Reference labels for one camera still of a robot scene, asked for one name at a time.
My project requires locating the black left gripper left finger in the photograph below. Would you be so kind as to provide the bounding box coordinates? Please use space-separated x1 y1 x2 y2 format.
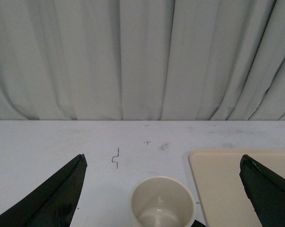
0 154 87 227

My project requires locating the beige square plate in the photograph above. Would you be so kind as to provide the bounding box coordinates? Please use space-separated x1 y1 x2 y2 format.
189 149 285 227

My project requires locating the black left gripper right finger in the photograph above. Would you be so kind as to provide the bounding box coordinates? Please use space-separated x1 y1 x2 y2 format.
239 154 285 227

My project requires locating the white pleated curtain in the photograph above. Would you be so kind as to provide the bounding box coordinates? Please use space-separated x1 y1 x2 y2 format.
0 0 285 121

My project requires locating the cream mug with black handle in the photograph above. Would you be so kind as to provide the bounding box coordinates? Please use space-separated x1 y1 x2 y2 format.
130 175 205 227

